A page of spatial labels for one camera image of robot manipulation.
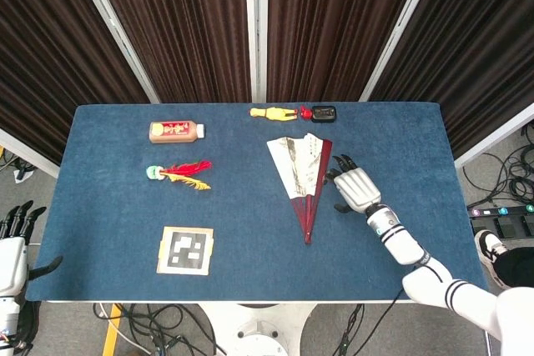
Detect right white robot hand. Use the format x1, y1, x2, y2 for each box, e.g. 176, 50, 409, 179
325, 153, 383, 214

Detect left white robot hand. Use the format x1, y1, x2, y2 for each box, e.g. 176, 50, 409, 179
0, 199, 63, 297

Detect paper folding fan red ribs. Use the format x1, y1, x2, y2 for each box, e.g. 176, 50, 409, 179
265, 133, 335, 246

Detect small black case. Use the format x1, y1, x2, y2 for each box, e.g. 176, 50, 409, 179
310, 105, 338, 124

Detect blue felt table mat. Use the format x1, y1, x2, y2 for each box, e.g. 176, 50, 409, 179
25, 102, 490, 303

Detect yellow rubber chicken toy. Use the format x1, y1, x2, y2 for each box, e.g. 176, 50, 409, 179
249, 105, 314, 123

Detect white black sneaker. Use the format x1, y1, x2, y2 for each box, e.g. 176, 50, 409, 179
474, 229, 512, 290

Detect brown fabric partition panel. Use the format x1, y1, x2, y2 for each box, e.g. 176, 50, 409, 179
0, 0, 162, 180
360, 0, 534, 169
87, 0, 256, 103
256, 0, 443, 103

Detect red yellow feather shuttlecock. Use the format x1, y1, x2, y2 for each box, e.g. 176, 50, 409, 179
145, 159, 214, 192

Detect black white marker card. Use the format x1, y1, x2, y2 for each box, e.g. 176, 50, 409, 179
156, 225, 215, 277

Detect black trouser leg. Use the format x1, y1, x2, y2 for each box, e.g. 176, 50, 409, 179
495, 246, 534, 290

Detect brown bottle red label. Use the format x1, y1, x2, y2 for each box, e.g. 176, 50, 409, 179
149, 120, 206, 145

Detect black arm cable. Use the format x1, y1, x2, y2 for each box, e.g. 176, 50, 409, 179
344, 287, 406, 356

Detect black floor cable tangle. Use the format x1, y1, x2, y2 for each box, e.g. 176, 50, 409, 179
93, 302, 218, 356
462, 122, 534, 211

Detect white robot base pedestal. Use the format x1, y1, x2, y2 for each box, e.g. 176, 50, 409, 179
199, 302, 316, 356

